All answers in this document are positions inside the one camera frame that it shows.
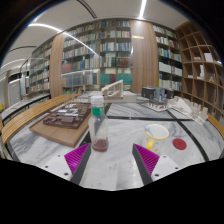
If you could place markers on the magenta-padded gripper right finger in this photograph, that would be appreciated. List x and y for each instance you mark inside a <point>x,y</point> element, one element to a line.
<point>147,158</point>

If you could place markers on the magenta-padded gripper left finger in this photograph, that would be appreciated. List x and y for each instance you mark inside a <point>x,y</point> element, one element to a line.
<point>76,158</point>

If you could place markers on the clear green-labelled drink bottle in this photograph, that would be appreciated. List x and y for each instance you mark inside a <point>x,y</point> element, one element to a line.
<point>98,130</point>

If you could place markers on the flat round red coaster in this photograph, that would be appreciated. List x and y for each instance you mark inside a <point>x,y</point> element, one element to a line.
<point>179,144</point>

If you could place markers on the brown model on wooden board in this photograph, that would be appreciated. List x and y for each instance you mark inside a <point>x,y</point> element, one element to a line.
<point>63,121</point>

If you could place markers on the curved wooden slatted bench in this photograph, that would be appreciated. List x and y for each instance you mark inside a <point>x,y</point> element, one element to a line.
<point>216,125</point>
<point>26,116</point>

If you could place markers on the white ramp architectural model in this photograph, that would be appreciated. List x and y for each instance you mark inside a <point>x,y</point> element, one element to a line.
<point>111,91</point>

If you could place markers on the wooden cubby shelf unit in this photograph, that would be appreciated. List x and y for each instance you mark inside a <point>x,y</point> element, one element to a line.
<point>200,73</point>

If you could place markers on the ceiling light strips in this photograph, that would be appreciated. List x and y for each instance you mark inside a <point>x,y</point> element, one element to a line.
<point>142,8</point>

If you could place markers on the wall bookshelf full of books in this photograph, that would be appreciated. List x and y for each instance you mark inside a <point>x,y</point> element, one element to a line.
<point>110,53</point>

